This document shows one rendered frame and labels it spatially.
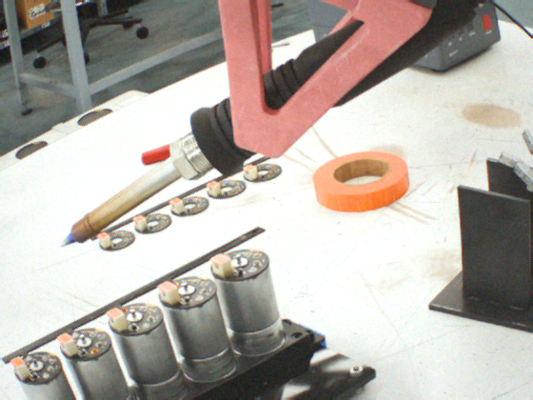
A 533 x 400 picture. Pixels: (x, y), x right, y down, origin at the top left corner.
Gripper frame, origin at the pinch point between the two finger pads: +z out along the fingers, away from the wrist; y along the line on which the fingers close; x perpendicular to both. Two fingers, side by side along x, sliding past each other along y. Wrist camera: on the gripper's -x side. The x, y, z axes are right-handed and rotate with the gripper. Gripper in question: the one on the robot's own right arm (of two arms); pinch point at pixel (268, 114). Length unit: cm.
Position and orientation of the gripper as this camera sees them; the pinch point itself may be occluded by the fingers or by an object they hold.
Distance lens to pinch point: 31.9
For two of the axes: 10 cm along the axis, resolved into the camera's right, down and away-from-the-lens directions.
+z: -3.0, 8.3, 4.6
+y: -1.0, 4.5, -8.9
